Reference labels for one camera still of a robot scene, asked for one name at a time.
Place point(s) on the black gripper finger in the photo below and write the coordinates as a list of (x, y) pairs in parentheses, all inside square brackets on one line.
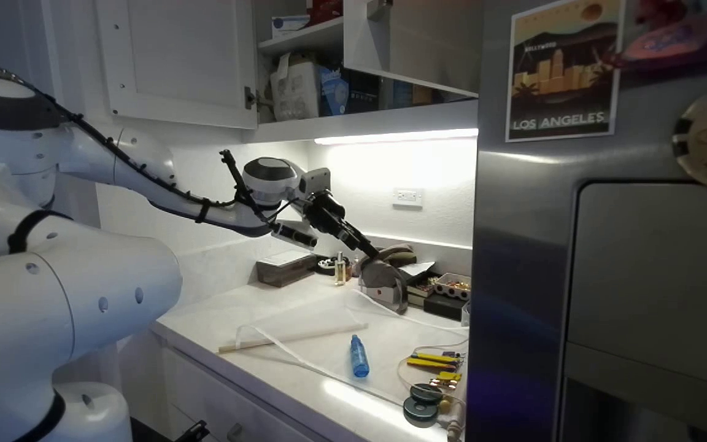
[(359, 242)]

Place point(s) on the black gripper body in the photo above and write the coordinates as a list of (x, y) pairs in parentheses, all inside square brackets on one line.
[(316, 202)]

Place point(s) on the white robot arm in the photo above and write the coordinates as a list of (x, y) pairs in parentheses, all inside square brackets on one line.
[(69, 292)]

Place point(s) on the amber small bottle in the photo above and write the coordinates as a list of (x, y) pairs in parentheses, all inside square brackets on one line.
[(339, 271)]

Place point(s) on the white upper cabinet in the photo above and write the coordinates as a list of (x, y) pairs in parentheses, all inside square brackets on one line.
[(411, 64)]

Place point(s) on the under-cabinet light strip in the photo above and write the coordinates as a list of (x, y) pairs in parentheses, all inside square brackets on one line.
[(418, 136)]

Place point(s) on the grey metal box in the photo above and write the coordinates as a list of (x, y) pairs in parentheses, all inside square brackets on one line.
[(287, 268)]

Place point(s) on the white plastic bag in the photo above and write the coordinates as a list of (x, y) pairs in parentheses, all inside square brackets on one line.
[(296, 91)]

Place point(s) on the dark brick box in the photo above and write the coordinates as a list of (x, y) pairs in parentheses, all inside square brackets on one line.
[(447, 296)]

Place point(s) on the green tape rolls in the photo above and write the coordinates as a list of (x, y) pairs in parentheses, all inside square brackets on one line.
[(424, 404)]

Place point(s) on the stainless steel refrigerator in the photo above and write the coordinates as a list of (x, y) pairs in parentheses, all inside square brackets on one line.
[(591, 255)]

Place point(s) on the Los Angeles poster magnet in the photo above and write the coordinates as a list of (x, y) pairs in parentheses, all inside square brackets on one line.
[(564, 71)]

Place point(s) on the white wall outlet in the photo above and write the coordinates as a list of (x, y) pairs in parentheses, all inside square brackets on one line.
[(408, 198)]

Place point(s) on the yellow handled tool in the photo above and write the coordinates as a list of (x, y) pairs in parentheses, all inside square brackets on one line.
[(433, 363)]

